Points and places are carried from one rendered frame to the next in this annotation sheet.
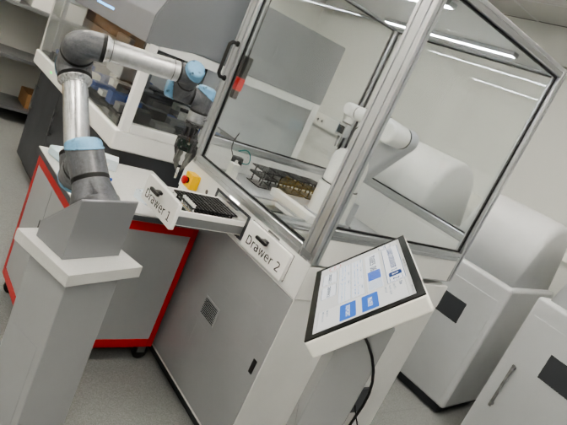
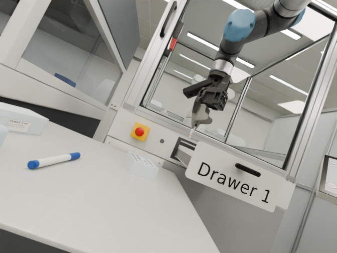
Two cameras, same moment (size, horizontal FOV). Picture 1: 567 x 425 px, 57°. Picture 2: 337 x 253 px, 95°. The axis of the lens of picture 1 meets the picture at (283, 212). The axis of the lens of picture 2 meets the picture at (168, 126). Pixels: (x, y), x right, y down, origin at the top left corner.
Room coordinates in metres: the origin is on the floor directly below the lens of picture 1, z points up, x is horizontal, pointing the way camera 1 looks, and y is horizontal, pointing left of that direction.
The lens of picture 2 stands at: (1.84, 0.96, 0.90)
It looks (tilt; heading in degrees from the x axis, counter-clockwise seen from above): 4 degrees up; 308
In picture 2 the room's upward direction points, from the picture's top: 23 degrees clockwise
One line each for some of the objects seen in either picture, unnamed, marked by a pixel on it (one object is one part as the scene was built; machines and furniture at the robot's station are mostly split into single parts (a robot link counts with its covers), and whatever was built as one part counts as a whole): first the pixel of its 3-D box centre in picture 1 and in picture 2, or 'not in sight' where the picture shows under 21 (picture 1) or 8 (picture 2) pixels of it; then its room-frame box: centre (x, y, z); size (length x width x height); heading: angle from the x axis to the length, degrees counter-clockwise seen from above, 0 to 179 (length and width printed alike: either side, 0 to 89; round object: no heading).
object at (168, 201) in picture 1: (160, 201); (235, 176); (1.93, 0.45, 0.87); 0.29 x 0.02 x 0.11; 43
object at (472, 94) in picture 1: (454, 145); not in sight; (2.10, -0.50, 1.52); 0.87 x 0.01 x 0.86; 133
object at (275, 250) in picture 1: (265, 249); not in sight; (1.92, 0.00, 0.87); 0.29 x 0.02 x 0.11; 43
